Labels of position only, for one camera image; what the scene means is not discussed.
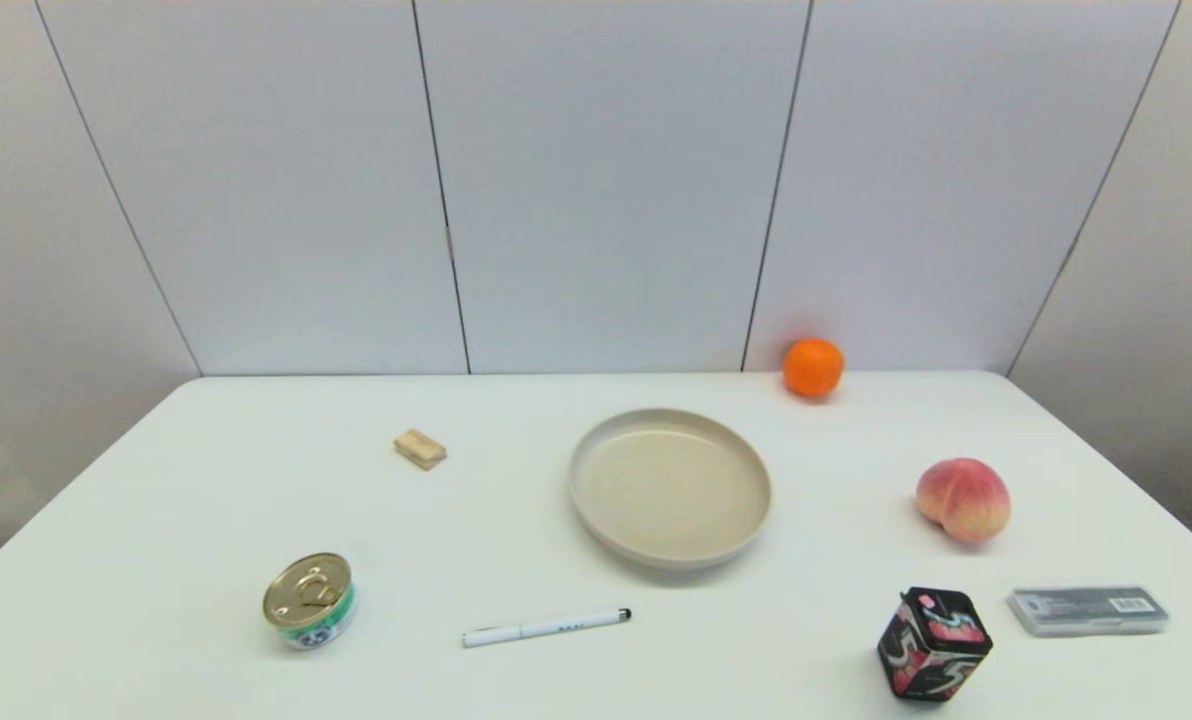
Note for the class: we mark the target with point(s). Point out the grey flat plastic case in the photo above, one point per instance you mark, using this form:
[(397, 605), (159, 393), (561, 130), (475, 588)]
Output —
[(1088, 610)]

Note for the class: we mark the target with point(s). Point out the cat food can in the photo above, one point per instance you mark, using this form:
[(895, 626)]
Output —
[(308, 600)]

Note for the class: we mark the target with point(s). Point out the orange fruit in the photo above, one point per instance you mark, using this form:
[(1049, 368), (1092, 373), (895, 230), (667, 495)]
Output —
[(813, 367)]

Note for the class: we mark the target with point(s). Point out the beige round plate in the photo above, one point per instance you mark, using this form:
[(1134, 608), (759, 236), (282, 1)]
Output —
[(670, 490)]

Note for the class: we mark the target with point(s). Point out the pink peach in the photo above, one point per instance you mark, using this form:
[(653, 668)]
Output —
[(963, 499)]

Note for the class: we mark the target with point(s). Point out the white pen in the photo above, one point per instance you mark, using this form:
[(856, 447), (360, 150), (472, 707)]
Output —
[(546, 629)]

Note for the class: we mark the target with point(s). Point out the black patterned cube box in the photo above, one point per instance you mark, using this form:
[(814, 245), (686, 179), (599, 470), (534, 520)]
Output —
[(934, 645)]

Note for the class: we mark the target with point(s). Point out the small wooden block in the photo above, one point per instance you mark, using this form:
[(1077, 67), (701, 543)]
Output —
[(419, 449)]

